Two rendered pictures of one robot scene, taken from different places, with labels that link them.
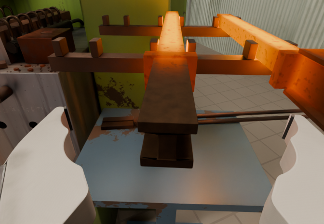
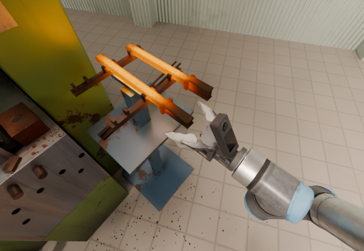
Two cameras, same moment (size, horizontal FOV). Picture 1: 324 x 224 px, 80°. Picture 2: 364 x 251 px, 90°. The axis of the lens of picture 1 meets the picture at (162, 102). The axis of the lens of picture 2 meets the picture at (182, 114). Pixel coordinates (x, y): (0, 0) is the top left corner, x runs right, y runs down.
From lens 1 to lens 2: 0.44 m
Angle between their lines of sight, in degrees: 43
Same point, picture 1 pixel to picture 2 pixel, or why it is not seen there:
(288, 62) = (187, 84)
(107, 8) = (39, 71)
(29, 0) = not seen: outside the picture
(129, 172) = (142, 142)
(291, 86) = (189, 87)
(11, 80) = (38, 160)
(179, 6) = not seen: hidden behind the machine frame
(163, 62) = (169, 106)
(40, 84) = (58, 147)
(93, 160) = (122, 152)
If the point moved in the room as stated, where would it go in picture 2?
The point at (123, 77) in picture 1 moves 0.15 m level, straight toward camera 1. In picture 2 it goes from (75, 104) to (100, 116)
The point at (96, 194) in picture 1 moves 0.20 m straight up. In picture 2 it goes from (141, 159) to (129, 134)
